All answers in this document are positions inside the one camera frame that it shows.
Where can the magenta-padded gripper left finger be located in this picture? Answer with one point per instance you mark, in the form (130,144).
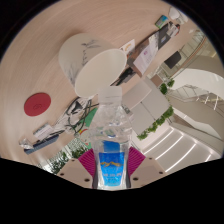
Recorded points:
(71,170)

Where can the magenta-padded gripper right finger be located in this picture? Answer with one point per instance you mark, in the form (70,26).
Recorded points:
(148,170)

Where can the clear blue-label water bottle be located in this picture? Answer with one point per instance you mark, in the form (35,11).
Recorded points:
(111,166)

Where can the row of green plants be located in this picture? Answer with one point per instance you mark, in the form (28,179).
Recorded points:
(60,160)

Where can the ceiling light strips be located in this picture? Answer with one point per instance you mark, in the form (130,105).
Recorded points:
(173,150)

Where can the white tissue packet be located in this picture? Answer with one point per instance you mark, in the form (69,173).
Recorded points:
(42,131)

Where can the white planter cabinet with plants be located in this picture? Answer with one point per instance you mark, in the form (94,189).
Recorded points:
(153,110)

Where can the flat round red coaster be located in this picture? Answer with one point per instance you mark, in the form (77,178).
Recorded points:
(37,104)

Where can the small planter with plants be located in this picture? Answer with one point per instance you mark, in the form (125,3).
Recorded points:
(163,88)

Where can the black power adapter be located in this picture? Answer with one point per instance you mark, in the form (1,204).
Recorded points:
(125,76)

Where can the white ceramic mug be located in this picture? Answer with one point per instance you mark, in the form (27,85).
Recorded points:
(80,60)

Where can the black office chair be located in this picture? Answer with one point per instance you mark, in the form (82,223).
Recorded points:
(172,60)

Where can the colourful sticker sheet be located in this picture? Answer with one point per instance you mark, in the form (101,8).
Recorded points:
(128,46)

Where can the small teal box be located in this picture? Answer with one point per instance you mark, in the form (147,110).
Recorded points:
(162,21)

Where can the white remote device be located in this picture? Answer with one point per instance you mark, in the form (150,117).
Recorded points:
(175,13)

